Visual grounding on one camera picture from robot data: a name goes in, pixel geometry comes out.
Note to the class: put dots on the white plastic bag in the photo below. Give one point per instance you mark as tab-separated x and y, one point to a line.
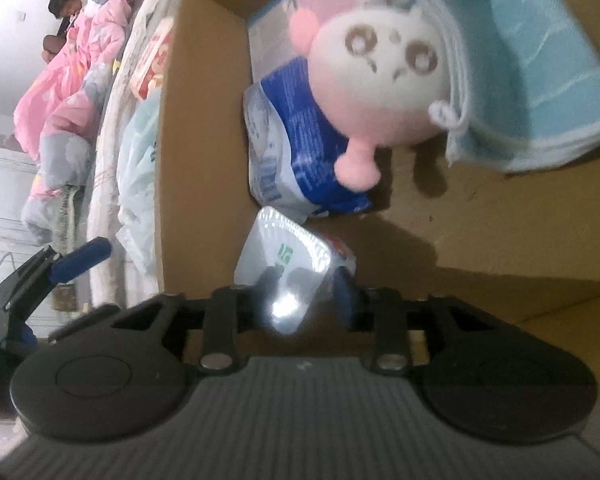
137	160

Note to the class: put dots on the pink white plush toy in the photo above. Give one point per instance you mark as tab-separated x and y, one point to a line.
380	90

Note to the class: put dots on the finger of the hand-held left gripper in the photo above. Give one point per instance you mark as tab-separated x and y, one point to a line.
80	257

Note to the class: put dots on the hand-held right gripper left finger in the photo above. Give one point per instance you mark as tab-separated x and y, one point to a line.
225	320

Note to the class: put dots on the blue white tissue pack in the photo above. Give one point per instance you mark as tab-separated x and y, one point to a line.
295	125

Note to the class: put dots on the white panelled wardrobe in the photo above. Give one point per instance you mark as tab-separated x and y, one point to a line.
5	185

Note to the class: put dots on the light blue checked towel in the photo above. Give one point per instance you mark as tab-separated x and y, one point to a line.
530	60

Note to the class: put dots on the green patterned quilt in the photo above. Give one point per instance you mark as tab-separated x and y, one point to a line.
67	220

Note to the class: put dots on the white silver round pack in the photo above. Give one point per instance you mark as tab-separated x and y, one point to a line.
285	255

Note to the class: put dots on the red pink wet wipes pack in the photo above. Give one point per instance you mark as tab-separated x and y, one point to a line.
152	60

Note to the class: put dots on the large brown cardboard box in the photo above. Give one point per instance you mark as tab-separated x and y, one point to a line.
205	160

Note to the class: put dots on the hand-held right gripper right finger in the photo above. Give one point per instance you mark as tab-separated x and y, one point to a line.
345	300

